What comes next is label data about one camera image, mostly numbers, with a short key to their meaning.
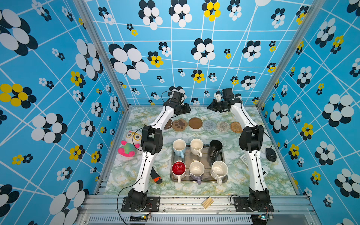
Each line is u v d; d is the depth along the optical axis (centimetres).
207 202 74
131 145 92
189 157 97
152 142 64
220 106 90
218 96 96
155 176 83
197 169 85
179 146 91
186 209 72
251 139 64
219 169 84
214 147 91
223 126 105
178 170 85
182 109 91
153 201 75
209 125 107
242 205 73
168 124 106
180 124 108
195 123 109
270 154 89
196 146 93
